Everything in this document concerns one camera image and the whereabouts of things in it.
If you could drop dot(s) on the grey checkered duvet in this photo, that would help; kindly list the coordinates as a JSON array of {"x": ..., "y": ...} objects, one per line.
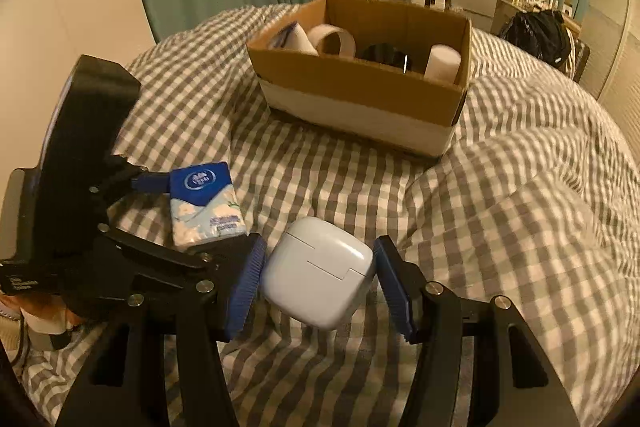
[{"x": 536, "y": 199}]

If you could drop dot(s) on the black object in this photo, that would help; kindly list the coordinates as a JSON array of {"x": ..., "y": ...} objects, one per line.
[{"x": 386, "y": 54}]

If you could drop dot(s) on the blue tissue pack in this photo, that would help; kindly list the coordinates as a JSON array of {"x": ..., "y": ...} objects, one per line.
[{"x": 203, "y": 205}]

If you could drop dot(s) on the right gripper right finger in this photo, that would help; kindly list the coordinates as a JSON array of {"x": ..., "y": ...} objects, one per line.
[{"x": 513, "y": 381}]

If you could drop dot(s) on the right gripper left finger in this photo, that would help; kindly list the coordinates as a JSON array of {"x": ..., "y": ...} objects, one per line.
[{"x": 122, "y": 382}]

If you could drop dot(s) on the cardboard box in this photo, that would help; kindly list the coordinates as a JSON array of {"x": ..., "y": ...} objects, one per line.
[{"x": 378, "y": 102}]

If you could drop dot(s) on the white mesh sock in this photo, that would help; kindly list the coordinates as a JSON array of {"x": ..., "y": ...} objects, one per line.
[{"x": 292, "y": 38}]

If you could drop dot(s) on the white earbuds case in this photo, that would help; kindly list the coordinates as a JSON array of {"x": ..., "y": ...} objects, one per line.
[{"x": 318, "y": 273}]

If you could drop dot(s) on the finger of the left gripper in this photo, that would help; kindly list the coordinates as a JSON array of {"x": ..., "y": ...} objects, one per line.
[
  {"x": 151, "y": 182},
  {"x": 193, "y": 258}
]

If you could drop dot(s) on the black clothes pile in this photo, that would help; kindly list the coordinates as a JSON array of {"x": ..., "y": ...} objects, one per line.
[{"x": 541, "y": 34}]

